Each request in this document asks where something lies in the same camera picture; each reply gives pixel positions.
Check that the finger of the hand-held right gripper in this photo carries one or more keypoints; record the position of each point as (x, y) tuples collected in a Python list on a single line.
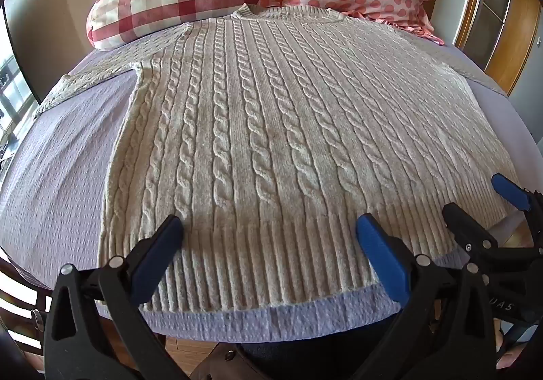
[(511, 191), (464, 224)]

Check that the wooden glass panel door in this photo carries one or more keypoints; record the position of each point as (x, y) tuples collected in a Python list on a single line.
[(500, 11)]

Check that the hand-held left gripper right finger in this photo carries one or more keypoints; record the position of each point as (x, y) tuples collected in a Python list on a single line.
[(378, 252)]

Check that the lavender textured bedspread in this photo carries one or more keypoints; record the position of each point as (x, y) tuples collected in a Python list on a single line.
[(55, 193)]

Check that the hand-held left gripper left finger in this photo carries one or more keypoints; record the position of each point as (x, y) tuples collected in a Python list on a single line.
[(166, 241)]

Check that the person's right hand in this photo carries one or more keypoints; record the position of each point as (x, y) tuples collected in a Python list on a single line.
[(511, 358)]

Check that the window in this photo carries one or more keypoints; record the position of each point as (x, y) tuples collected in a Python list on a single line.
[(12, 108)]

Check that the dark wooden chair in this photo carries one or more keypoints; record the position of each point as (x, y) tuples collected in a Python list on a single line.
[(25, 295)]

